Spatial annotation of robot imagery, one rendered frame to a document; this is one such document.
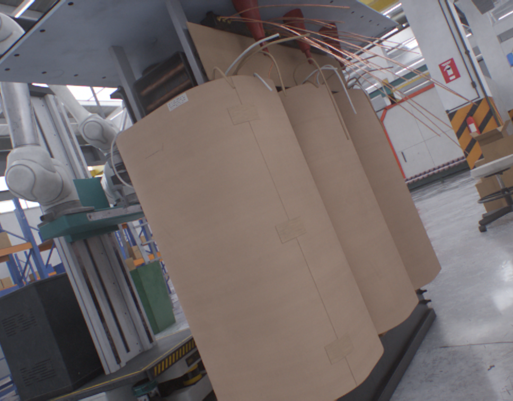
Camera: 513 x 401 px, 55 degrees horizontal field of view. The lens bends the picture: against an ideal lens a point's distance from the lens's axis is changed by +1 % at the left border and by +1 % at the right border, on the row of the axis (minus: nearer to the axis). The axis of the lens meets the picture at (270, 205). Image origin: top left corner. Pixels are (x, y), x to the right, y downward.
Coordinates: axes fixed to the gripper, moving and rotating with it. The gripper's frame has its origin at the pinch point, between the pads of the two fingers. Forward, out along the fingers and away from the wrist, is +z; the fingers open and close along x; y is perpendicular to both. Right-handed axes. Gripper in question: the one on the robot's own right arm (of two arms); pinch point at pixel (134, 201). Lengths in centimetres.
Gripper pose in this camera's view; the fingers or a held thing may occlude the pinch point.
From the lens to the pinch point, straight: 223.5
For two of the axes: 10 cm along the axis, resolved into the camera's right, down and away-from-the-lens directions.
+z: 3.8, 9.2, -0.4
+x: -3.5, 1.0, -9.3
